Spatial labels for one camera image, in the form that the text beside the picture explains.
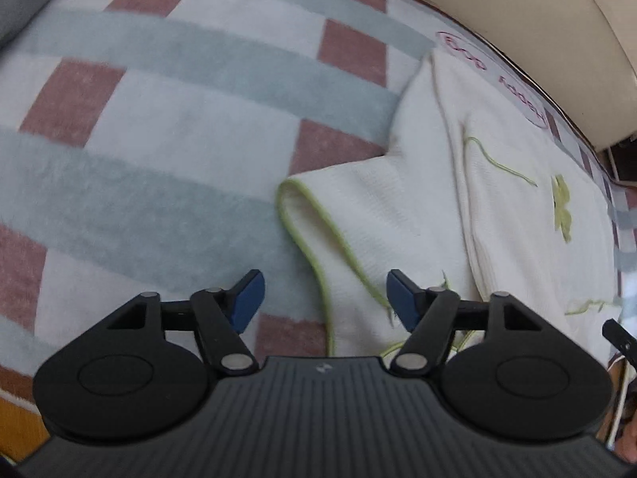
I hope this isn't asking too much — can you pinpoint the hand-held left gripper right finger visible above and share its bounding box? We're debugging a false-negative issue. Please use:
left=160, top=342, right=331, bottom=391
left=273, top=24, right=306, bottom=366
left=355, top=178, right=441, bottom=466
left=386, top=269, right=543, bottom=376

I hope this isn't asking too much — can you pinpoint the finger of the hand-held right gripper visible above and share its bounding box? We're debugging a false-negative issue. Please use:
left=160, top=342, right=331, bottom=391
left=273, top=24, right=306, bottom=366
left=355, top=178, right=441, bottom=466
left=601, top=319, right=637, bottom=362

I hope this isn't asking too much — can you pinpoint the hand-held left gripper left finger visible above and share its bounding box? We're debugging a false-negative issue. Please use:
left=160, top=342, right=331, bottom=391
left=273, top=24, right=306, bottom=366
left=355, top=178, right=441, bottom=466
left=107, top=269, right=266, bottom=375

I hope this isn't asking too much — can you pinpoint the cream knit shirt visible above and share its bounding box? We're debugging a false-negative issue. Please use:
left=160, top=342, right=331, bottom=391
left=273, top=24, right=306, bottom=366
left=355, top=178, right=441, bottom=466
left=276, top=50, right=623, bottom=359

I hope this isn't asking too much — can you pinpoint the checkered grey and red rug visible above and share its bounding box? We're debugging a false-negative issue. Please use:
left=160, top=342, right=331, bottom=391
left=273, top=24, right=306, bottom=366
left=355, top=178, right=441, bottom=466
left=0, top=0, right=637, bottom=409

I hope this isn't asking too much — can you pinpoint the beige sofa cushion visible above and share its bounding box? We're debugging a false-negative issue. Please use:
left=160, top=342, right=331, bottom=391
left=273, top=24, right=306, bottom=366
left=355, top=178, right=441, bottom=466
left=358, top=0, right=637, bottom=153

